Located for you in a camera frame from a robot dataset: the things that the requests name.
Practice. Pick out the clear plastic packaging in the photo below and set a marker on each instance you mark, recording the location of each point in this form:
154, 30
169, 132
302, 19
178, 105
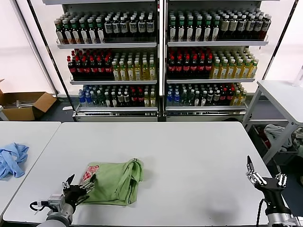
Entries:
19, 103

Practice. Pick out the yellow juice bottle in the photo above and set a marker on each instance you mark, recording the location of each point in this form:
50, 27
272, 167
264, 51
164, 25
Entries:
130, 73
145, 72
153, 101
231, 71
138, 72
123, 73
253, 70
243, 98
224, 71
216, 71
116, 73
236, 99
246, 70
153, 72
239, 71
146, 101

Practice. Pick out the dark bottle tan label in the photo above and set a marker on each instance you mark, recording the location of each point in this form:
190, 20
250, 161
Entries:
225, 25
234, 24

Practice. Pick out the dark storage crate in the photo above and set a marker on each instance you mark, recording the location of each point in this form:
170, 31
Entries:
284, 158

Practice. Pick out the green t-shirt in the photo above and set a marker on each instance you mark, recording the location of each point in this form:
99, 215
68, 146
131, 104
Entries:
113, 179

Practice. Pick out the red cloth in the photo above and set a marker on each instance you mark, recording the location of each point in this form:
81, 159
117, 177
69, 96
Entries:
264, 142

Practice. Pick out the red cap cola bottle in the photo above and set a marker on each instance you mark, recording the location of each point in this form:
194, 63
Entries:
108, 69
86, 70
101, 70
179, 68
186, 68
223, 96
230, 95
140, 98
79, 70
171, 68
71, 70
133, 98
94, 70
194, 68
201, 67
209, 67

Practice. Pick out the pale grey crumpled cloth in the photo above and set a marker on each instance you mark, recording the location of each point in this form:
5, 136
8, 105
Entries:
274, 132

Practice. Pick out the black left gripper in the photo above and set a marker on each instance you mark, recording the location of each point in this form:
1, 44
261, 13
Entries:
74, 194

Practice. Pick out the grey drinks display rack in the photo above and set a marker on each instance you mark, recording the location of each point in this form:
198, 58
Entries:
106, 45
213, 43

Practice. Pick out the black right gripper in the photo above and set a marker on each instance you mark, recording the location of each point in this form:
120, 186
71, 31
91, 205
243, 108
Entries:
273, 196

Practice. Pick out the white cap dark drink bottle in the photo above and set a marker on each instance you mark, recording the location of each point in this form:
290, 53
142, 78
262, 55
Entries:
210, 96
258, 25
123, 28
116, 28
132, 28
141, 28
216, 96
250, 25
266, 24
242, 25
149, 27
126, 98
120, 98
108, 28

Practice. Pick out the white side table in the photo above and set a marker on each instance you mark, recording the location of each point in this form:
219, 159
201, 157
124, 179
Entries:
279, 99

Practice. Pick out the open cardboard box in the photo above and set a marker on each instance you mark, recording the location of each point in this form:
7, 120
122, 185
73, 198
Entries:
23, 113

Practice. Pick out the green cap white label bottle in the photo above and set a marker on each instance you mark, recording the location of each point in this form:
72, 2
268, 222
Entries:
203, 101
100, 35
198, 32
173, 32
107, 102
207, 32
197, 101
59, 35
114, 102
92, 35
216, 32
189, 32
181, 32
84, 35
75, 35
68, 35

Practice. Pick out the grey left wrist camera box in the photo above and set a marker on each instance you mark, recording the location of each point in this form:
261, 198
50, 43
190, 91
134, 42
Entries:
56, 201

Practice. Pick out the blue crumpled cloth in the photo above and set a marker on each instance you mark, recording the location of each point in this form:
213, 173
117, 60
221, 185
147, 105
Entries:
11, 160

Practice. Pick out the black slanted frame pole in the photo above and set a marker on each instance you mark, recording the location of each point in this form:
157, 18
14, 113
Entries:
280, 40
68, 102

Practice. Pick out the green label water bottle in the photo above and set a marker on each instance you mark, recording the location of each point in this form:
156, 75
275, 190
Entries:
94, 101
183, 99
190, 99

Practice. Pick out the blue label water bottle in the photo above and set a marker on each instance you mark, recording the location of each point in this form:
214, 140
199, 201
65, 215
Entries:
169, 99
176, 99
88, 100
81, 100

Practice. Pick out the white slanted frame bar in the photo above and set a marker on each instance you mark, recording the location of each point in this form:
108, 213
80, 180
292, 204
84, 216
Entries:
35, 47

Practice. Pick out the small white scrap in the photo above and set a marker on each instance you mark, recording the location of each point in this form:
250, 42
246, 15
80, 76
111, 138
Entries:
66, 107

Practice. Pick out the olive grey crumpled cloth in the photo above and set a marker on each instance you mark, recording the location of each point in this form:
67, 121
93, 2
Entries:
298, 137

